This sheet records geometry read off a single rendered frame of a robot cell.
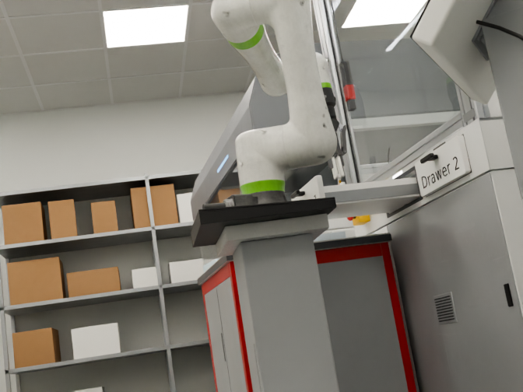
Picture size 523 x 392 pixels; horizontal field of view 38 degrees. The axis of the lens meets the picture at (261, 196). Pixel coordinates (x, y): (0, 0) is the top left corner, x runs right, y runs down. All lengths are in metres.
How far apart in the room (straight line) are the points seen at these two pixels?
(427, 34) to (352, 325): 1.30
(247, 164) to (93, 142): 4.79
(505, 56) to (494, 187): 0.54
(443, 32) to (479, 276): 0.90
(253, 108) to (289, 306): 1.52
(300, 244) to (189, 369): 4.56
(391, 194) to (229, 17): 0.75
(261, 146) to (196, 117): 4.82
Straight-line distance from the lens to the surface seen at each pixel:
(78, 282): 6.22
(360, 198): 2.40
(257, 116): 3.39
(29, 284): 6.22
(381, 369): 2.61
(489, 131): 2.15
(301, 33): 2.15
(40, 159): 6.87
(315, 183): 2.36
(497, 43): 1.67
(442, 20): 1.51
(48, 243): 6.17
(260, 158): 2.14
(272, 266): 2.05
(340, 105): 3.06
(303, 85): 2.13
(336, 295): 2.57
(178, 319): 6.57
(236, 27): 2.21
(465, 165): 2.19
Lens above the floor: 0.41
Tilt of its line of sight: 12 degrees up
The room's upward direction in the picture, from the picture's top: 9 degrees counter-clockwise
